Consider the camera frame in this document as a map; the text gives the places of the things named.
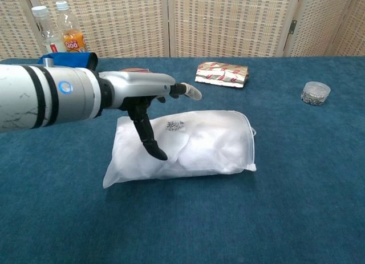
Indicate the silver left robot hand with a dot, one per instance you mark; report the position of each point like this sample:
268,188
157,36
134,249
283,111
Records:
137,85

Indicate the white garment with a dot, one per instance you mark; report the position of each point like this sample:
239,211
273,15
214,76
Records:
205,141

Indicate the translucent white plastic bag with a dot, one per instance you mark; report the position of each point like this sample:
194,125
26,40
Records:
214,150

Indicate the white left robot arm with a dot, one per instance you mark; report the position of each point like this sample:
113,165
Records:
28,95

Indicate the red card on coaster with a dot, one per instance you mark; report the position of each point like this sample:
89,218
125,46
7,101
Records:
125,69

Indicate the blue towel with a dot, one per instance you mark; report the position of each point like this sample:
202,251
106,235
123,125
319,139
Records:
74,60

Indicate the orange juice bottle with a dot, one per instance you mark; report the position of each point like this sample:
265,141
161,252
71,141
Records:
74,41

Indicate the clear water bottle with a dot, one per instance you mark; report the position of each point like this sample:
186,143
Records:
47,30

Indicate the woven folding screen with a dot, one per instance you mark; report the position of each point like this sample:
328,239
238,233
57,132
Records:
228,18

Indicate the black screen hinge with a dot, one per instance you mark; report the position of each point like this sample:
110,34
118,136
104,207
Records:
293,26

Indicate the small clear round jar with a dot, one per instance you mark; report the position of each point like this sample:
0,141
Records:
315,94

